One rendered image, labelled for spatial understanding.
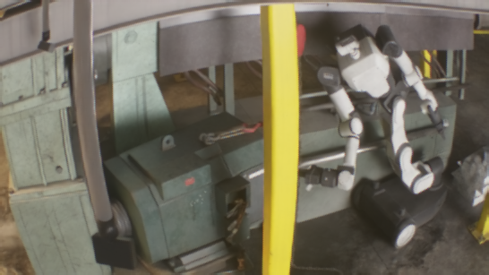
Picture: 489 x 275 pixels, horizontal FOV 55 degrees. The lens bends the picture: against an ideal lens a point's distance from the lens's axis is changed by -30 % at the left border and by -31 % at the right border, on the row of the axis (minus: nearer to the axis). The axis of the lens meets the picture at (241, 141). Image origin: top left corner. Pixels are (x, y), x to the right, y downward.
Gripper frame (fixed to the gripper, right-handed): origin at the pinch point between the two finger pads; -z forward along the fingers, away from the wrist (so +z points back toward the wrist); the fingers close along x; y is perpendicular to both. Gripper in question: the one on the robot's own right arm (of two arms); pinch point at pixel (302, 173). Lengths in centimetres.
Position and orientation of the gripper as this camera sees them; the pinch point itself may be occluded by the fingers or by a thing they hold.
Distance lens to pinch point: 305.7
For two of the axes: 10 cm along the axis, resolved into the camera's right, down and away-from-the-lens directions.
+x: 4.0, -4.7, 7.8
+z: 9.2, 1.8, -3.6
